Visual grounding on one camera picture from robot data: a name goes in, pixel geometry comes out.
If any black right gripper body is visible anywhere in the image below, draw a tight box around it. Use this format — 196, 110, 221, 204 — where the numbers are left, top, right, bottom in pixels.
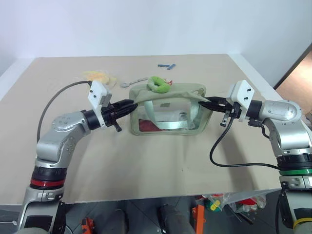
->
218, 97, 241, 127

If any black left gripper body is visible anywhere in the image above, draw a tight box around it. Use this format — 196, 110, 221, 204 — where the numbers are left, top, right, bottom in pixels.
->
99, 101, 122, 133

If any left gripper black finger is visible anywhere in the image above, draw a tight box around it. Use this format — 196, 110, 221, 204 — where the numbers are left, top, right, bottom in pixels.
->
116, 105, 139, 117
116, 99, 137, 108

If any green pouch with clear window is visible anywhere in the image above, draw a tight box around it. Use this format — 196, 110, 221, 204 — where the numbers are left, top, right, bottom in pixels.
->
128, 82, 208, 137

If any red item inside pouch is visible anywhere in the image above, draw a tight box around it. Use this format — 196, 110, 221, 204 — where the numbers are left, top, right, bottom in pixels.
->
138, 118, 157, 133

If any grey key-shaped metal piece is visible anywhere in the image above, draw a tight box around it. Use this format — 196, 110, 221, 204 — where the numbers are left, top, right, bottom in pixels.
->
119, 77, 148, 88

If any yellow crinkled plastic bag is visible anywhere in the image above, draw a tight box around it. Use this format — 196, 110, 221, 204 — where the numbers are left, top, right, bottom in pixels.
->
81, 70, 118, 86

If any clear plastic bag of items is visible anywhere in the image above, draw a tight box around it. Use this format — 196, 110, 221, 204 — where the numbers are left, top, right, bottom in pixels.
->
196, 189, 273, 216

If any dark rounded shape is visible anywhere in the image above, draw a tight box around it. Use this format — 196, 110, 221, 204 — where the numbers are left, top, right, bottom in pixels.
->
157, 205, 197, 234

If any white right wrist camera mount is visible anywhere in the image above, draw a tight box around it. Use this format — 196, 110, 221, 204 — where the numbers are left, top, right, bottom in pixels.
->
225, 79, 254, 122

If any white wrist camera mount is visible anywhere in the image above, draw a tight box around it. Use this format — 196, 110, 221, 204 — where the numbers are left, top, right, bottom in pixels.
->
225, 79, 254, 122
87, 80, 113, 129

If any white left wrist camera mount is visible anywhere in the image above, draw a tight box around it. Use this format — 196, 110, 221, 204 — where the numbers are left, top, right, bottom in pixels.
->
87, 80, 113, 129

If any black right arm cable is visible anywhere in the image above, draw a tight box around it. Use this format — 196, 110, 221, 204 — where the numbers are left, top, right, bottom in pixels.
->
210, 118, 281, 169

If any green plush keychain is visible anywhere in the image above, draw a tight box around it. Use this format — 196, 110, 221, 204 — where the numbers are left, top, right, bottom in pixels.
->
146, 76, 172, 94

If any silver metallic strap inside pouch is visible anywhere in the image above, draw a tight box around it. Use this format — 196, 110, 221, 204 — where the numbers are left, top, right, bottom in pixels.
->
144, 100, 199, 130

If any grey left arm cable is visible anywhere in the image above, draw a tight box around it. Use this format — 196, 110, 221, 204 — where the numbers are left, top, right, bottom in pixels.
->
38, 80, 93, 145

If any orange metal bracket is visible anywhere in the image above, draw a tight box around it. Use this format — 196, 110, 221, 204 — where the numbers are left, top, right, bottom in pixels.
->
192, 204, 207, 230
81, 216, 95, 234

